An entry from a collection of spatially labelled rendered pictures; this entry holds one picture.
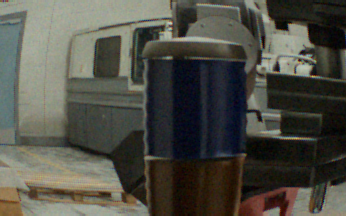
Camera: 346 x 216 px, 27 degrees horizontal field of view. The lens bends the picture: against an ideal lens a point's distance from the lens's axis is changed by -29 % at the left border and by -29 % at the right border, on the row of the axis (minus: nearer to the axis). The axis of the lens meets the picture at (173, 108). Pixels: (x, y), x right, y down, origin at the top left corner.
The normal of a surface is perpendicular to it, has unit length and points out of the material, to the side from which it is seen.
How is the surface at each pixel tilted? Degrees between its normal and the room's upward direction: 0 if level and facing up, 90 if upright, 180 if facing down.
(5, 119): 90
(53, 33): 90
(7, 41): 90
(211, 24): 66
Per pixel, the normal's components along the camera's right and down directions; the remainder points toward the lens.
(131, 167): -0.83, 0.06
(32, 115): 0.51, 0.04
